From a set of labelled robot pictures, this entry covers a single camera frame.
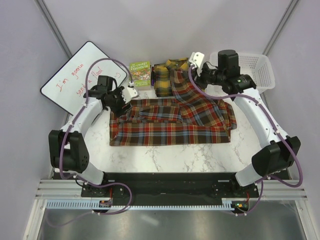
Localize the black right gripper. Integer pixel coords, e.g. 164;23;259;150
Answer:
187;62;226;90

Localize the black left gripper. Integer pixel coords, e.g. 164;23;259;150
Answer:
106;86;133;118

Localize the red brown plaid shirt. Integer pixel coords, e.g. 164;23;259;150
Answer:
109;70;237;146

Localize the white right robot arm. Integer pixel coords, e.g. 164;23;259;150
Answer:
188;49;303;197

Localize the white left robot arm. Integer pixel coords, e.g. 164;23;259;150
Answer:
48;75;139;197

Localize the green treehouse book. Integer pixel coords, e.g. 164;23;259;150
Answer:
129;61;152;91

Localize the folded yellow plaid shirt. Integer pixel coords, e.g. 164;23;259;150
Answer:
154;57;189;98

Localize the white dry-erase board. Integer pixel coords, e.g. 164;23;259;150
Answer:
40;41;128;115

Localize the white plastic basket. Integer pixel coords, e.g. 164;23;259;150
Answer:
209;51;277;95

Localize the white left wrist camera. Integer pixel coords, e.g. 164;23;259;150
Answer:
121;86;140;104

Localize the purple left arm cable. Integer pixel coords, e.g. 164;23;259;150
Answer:
46;57;134;228

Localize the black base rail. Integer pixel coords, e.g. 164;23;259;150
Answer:
81;172;259;206

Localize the white slotted cable duct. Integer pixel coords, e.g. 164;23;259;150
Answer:
46;199;235;211

